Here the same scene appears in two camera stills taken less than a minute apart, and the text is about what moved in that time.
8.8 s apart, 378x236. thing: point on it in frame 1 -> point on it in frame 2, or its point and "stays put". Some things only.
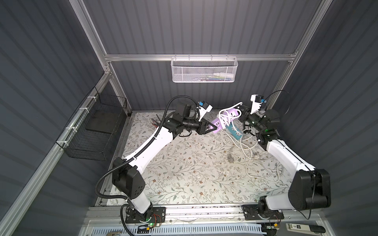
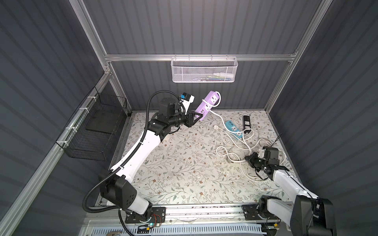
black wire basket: x=91 y=132 stays put
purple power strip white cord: x=225 y=116 -> x=213 y=100
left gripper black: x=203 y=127 -> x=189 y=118
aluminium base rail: x=113 y=214 stays put
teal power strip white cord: x=234 y=131 stays put
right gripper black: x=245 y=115 -> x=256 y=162
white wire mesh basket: x=204 y=69 stays put
